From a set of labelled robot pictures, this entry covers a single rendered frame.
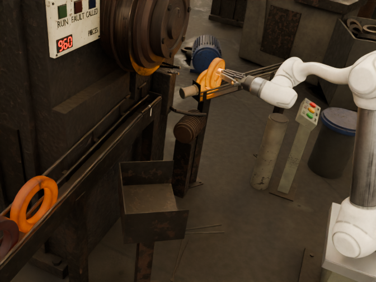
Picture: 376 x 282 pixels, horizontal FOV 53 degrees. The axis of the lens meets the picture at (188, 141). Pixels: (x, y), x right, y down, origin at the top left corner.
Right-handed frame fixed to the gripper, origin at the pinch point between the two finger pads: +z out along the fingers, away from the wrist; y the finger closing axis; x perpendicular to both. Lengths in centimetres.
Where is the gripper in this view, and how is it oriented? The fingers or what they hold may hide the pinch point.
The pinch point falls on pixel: (215, 70)
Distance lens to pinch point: 190.3
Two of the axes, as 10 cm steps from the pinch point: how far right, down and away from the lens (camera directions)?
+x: 1.7, -8.1, -5.6
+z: -8.5, -4.1, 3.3
